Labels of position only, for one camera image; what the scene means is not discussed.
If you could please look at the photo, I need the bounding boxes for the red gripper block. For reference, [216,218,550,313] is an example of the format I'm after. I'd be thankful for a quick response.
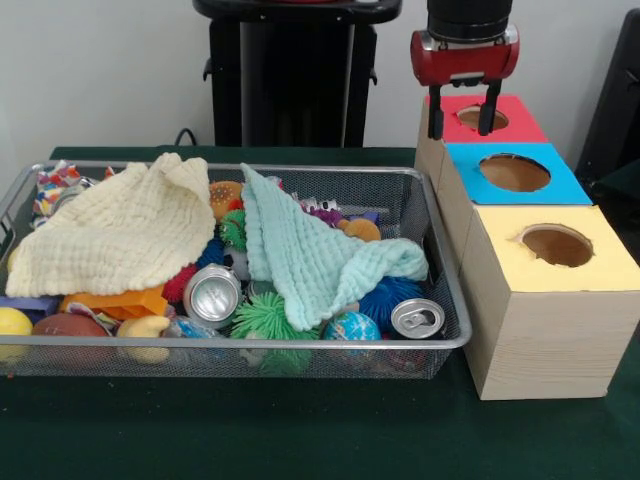
[410,27,521,141]

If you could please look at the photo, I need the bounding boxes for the mint green muslin cloth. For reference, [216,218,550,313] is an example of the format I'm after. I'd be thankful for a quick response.
[240,163,429,333]

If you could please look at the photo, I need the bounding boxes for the wooden box with three holes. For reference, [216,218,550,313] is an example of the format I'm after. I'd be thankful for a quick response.
[414,94,640,401]

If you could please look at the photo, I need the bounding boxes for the clear mesh bin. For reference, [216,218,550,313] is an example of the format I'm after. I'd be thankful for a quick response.
[0,160,473,381]

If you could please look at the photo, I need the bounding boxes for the black chair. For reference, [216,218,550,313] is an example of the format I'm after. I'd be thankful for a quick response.
[575,8,640,196]

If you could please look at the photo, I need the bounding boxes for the blue spiky ball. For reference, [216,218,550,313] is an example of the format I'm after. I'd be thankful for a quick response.
[358,277,426,334]

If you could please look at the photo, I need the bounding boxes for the silver can with pull tab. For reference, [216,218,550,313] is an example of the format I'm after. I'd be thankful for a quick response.
[390,297,445,341]

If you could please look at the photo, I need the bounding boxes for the small globe ball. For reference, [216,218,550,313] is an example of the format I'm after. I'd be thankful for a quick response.
[322,311,382,343]

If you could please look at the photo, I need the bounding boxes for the large green spiky ball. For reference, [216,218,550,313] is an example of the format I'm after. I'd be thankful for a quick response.
[230,292,311,346]

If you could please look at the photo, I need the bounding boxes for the silver can with open top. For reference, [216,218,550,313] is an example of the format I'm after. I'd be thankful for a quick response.
[183,264,243,329]

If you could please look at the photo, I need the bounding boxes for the dark green table cloth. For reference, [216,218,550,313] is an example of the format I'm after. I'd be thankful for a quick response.
[0,145,640,480]

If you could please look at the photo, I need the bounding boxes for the cream yellow muslin cloth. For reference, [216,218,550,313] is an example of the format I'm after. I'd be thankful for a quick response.
[5,152,216,299]

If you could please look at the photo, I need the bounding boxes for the orange plastic toy piece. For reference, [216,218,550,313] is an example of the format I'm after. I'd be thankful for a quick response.
[58,285,169,321]

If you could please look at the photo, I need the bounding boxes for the yellow ball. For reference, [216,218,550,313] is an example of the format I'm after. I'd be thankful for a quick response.
[0,307,34,363]

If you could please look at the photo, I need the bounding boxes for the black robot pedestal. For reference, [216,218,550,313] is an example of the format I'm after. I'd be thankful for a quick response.
[193,0,403,149]

